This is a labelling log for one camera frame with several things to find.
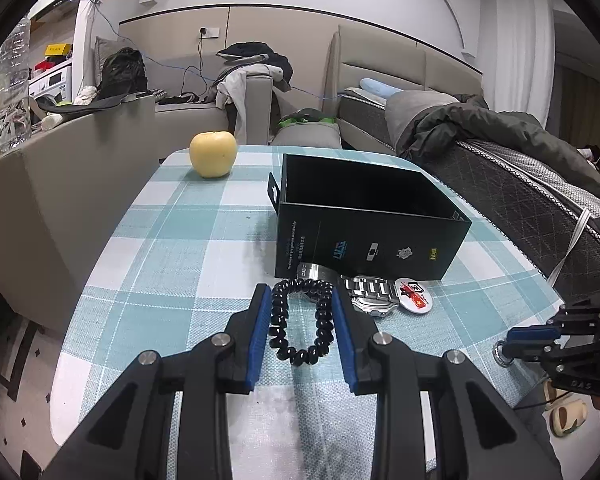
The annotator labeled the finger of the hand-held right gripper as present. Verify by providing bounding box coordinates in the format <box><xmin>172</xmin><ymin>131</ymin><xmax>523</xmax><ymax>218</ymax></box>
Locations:
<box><xmin>507</xmin><ymin>342</ymin><xmax>600</xmax><ymax>378</ymax></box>
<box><xmin>507</xmin><ymin>301</ymin><xmax>600</xmax><ymax>345</ymax></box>

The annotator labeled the green black garment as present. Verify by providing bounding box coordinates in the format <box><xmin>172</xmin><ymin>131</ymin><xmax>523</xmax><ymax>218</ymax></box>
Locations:
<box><xmin>278</xmin><ymin>108</ymin><xmax>337</xmax><ymax>127</ymax></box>

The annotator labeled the light grey garment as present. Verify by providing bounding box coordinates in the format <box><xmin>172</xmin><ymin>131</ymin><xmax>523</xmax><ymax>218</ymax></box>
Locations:
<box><xmin>214</xmin><ymin>64</ymin><xmax>276</xmax><ymax>137</ymax></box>

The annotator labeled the white curtain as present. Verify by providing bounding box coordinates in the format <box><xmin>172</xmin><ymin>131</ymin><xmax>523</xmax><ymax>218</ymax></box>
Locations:
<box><xmin>476</xmin><ymin>0</ymin><xmax>557</xmax><ymax>128</ymax></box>

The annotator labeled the light blue pillow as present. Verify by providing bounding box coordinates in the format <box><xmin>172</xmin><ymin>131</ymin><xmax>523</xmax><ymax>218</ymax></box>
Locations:
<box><xmin>359</xmin><ymin>77</ymin><xmax>404</xmax><ymax>99</ymax></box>

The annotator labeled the blue cable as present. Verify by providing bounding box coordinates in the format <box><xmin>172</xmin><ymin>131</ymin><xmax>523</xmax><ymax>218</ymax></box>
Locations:
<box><xmin>62</xmin><ymin>0</ymin><xmax>351</xmax><ymax>101</ymax></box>

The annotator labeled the white strap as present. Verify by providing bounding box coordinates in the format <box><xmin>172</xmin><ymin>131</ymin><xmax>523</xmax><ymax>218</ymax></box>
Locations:
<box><xmin>546</xmin><ymin>207</ymin><xmax>592</xmax><ymax>284</ymax></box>

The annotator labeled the yellow apple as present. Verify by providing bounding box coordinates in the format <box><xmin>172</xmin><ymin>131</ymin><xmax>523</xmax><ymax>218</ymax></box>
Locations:
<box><xmin>189</xmin><ymin>130</ymin><xmax>239</xmax><ymax>179</ymax></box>

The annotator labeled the black jacket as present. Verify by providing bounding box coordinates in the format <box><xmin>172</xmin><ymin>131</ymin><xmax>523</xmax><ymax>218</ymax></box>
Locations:
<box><xmin>216</xmin><ymin>41</ymin><xmax>294</xmax><ymax>94</ymax></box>

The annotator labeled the black cardboard box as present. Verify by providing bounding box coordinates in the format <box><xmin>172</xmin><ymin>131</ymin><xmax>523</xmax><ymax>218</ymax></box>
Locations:
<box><xmin>267</xmin><ymin>153</ymin><xmax>473</xmax><ymax>281</ymax></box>

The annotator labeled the grey seat cushion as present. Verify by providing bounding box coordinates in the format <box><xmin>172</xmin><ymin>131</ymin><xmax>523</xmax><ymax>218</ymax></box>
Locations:
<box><xmin>271</xmin><ymin>122</ymin><xmax>344</xmax><ymax>150</ymax></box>

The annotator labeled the grey blanket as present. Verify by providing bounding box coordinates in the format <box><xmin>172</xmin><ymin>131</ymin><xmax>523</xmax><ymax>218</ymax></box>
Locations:
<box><xmin>384</xmin><ymin>89</ymin><xmax>462</xmax><ymax>157</ymax></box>

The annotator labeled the round white red badge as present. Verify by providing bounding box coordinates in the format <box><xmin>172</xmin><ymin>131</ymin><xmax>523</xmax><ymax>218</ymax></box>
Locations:
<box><xmin>397</xmin><ymin>278</ymin><xmax>434</xmax><ymax>313</ymax></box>

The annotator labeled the black backpack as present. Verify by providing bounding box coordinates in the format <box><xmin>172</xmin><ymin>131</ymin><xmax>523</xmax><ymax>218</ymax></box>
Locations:
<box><xmin>100</xmin><ymin>47</ymin><xmax>149</xmax><ymax>99</ymax></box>

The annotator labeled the dark green jacket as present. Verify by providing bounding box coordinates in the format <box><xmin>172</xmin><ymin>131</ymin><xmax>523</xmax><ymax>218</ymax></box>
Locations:
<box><xmin>399</xmin><ymin>94</ymin><xmax>600</xmax><ymax>202</ymax></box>

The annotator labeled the grey upholstered bed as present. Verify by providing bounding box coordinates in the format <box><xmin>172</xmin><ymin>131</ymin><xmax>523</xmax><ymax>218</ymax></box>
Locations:
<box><xmin>325</xmin><ymin>24</ymin><xmax>600</xmax><ymax>292</ymax></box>

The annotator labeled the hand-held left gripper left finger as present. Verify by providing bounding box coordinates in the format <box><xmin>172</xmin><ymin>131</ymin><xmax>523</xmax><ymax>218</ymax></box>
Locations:
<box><xmin>40</xmin><ymin>283</ymin><xmax>274</xmax><ymax>480</ymax></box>

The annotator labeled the silver metal wristwatch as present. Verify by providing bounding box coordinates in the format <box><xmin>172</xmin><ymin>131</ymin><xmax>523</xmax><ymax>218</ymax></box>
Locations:
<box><xmin>341</xmin><ymin>274</ymin><xmax>401</xmax><ymax>319</ymax></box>

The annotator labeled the black bead bracelet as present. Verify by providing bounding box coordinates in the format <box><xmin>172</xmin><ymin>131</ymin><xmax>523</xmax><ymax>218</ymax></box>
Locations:
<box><xmin>267</xmin><ymin>278</ymin><xmax>337</xmax><ymax>366</ymax></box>

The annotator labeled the dark wooden stool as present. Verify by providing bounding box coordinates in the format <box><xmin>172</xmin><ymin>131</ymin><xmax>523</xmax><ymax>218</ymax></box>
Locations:
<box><xmin>0</xmin><ymin>284</ymin><xmax>47</xmax><ymax>402</ymax></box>

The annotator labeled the beige sofa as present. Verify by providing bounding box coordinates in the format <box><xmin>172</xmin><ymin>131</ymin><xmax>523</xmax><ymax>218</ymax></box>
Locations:
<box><xmin>0</xmin><ymin>35</ymin><xmax>277</xmax><ymax>342</ymax></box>

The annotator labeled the teal checkered tablecloth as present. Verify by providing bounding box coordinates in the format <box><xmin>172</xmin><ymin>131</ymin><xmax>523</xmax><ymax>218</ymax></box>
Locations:
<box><xmin>49</xmin><ymin>144</ymin><xmax>567</xmax><ymax>467</ymax></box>

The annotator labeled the clear plastic bottle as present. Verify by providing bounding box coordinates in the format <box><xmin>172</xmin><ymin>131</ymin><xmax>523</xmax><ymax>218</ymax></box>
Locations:
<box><xmin>0</xmin><ymin>14</ymin><xmax>34</xmax><ymax>154</ymax></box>

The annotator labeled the beige slipper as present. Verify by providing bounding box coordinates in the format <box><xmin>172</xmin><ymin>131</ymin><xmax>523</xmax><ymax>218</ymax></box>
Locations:
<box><xmin>551</xmin><ymin>401</ymin><xmax>589</xmax><ymax>437</ymax></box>
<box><xmin>542</xmin><ymin>379</ymin><xmax>575</xmax><ymax>407</ymax></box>

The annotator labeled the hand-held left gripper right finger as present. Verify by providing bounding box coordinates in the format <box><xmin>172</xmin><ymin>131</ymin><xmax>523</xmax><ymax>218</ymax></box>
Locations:
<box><xmin>331</xmin><ymin>284</ymin><xmax>566</xmax><ymax>480</ymax></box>

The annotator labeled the white washing machine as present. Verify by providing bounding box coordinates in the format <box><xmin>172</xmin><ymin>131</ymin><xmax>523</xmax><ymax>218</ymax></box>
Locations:
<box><xmin>27</xmin><ymin>59</ymin><xmax>76</xmax><ymax>107</ymax></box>

